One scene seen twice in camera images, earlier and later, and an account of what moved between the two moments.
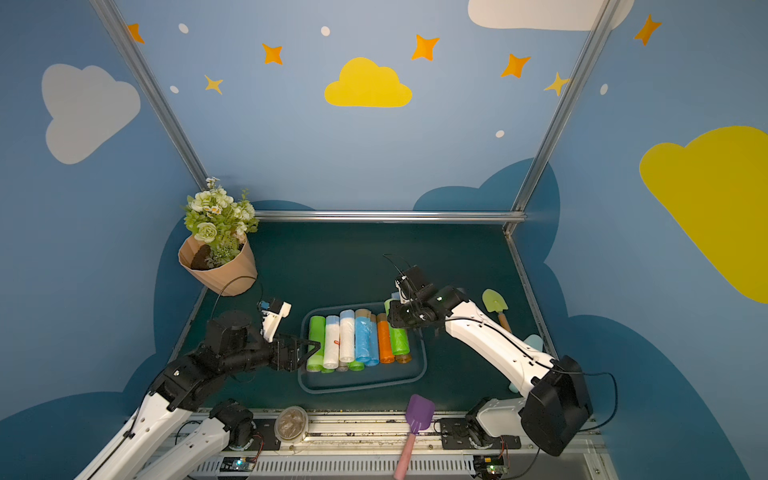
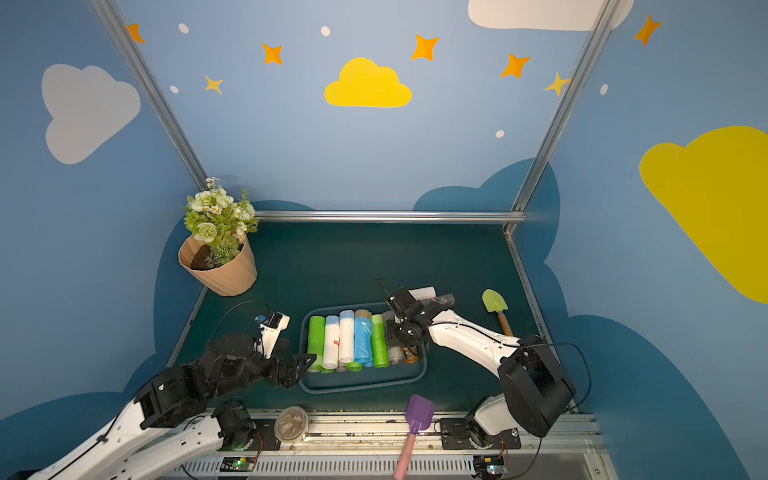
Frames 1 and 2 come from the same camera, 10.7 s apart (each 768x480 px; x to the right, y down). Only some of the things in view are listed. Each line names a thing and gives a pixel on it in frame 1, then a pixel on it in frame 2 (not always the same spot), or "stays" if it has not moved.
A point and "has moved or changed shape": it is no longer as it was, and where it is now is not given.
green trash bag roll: (317, 333) stays
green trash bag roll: (399, 336) has moved or changed shape
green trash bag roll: (356, 366) stays
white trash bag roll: (346, 335) stays
